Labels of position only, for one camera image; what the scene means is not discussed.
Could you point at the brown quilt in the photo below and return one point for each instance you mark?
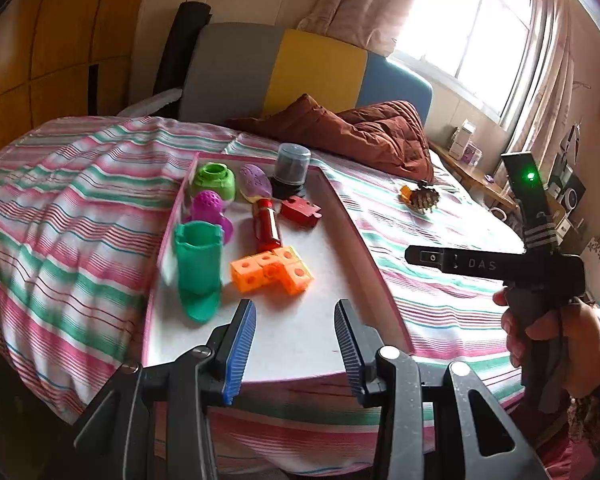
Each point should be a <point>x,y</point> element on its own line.
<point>360,135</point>

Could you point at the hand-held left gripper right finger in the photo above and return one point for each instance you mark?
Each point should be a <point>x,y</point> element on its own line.
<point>347,345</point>

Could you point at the grey yellow blue headboard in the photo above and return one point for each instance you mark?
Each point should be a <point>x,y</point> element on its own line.
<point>315,70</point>

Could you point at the bedroom window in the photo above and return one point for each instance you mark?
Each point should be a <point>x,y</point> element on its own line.
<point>480,25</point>

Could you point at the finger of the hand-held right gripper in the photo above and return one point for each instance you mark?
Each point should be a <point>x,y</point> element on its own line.
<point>427,257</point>

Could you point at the purple perforated toy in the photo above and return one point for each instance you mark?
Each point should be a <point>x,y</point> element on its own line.
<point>207,207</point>

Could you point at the clear jar with black base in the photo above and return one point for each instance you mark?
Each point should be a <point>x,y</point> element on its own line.
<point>291,165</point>

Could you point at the red puzzle piece toy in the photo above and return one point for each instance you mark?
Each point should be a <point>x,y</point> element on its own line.
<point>300,211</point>

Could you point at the wooden panelled wardrobe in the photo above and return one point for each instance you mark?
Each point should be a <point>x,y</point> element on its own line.
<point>55,50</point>

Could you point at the pink small box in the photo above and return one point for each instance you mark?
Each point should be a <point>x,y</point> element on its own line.
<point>472,154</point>

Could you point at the red cylinder toy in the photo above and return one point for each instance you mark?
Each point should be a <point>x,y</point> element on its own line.
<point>266,225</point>

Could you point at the wooden bedside desk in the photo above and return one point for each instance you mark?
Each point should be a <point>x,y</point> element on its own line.
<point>475,180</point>

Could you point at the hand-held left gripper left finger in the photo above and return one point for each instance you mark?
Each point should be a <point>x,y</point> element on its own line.
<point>240,345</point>

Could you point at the beige patterned curtain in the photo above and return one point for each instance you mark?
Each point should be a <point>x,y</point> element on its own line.
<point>550,70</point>
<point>360,0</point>

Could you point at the black speaker box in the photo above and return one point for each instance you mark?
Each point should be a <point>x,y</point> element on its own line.
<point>572,192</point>

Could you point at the white carton box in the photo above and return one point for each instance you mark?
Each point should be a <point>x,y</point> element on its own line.
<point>461,137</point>

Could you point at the brown pinecone toy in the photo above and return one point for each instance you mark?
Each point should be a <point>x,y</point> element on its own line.
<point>422,197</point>

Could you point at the black rolled mat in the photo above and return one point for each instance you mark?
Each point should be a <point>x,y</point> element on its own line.
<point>182,45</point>

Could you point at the white pillow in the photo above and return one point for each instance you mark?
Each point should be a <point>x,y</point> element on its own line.
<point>150,102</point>

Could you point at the orange linked cubes toy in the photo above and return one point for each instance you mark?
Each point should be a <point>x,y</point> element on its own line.
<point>270,270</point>

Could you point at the green cup-shaped toy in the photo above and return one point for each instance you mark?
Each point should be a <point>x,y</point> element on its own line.
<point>197,265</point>

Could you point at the white tray with pink rim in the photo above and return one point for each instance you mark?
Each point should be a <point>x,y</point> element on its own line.
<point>310,325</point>

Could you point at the person's right hand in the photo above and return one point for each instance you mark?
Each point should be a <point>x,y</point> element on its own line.
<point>580,350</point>

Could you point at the green round toy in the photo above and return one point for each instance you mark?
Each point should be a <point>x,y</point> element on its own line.
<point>212,180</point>

